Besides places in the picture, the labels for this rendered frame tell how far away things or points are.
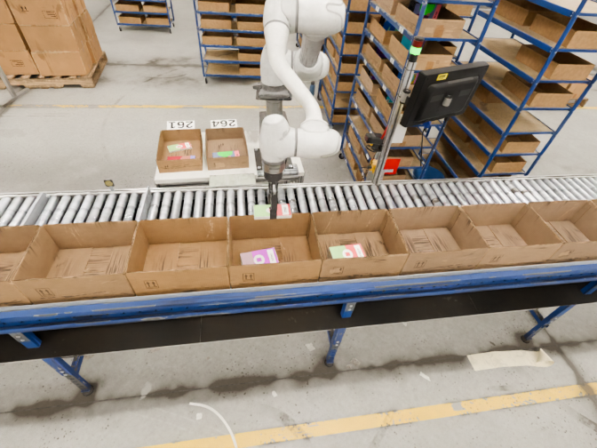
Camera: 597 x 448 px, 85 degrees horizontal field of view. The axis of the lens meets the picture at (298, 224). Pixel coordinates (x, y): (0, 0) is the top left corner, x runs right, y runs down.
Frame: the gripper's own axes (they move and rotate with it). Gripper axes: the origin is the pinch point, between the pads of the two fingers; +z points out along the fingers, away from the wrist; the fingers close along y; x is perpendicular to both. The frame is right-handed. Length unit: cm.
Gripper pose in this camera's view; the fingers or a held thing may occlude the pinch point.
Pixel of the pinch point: (272, 207)
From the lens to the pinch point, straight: 140.6
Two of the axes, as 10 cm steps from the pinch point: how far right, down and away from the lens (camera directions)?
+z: -0.7, 7.0, 7.1
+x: 9.9, -0.5, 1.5
